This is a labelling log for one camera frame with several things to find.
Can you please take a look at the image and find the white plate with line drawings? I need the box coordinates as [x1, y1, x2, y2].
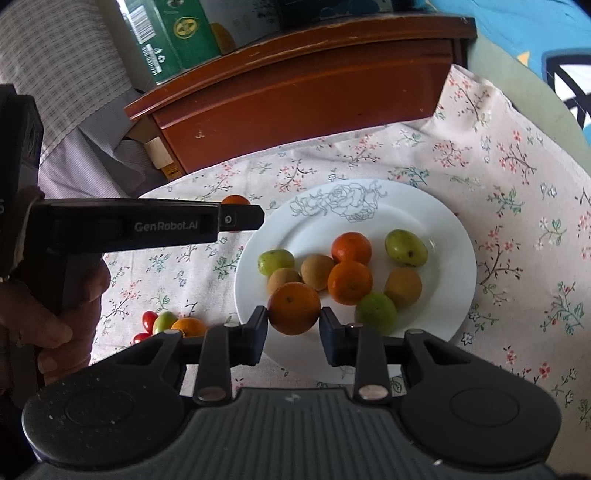
[234, 179, 477, 385]

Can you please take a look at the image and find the brown wooden cabinet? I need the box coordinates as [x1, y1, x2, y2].
[124, 16, 477, 176]

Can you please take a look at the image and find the person's left hand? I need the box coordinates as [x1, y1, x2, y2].
[0, 264, 112, 386]

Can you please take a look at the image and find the white printed carton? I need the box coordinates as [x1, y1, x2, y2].
[196, 0, 284, 56]

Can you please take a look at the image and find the brown kiwi fruit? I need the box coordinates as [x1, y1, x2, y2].
[300, 254, 336, 291]

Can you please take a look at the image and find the green jujube with brown spots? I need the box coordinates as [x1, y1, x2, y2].
[385, 229, 428, 267]

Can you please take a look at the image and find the floral tablecloth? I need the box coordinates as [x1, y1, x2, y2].
[90, 65, 591, 425]

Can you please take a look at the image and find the green cardboard box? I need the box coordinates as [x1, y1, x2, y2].
[115, 0, 222, 86]

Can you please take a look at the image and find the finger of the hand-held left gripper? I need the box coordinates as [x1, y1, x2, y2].
[216, 204, 267, 232]

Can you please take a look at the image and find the green lime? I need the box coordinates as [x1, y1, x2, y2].
[355, 292, 398, 335]
[257, 249, 295, 277]

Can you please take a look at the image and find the small open cardboard box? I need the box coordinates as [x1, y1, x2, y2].
[127, 115, 185, 178]

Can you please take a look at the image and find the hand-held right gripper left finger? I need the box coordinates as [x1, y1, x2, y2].
[113, 305, 270, 403]

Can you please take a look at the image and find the small brown kiwi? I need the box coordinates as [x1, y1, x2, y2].
[267, 268, 303, 296]

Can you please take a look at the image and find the orange mandarin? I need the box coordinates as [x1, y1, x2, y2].
[268, 282, 321, 335]
[221, 195, 251, 234]
[171, 318, 208, 339]
[331, 232, 373, 266]
[327, 261, 373, 306]

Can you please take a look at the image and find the grey checkered cloth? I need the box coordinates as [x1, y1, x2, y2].
[0, 0, 134, 153]

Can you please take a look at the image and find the blue printed blanket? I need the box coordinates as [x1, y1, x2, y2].
[416, 0, 591, 127]

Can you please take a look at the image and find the pale green cushion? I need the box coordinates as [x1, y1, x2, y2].
[466, 28, 591, 185]

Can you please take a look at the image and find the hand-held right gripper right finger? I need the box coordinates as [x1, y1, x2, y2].
[318, 305, 481, 402]

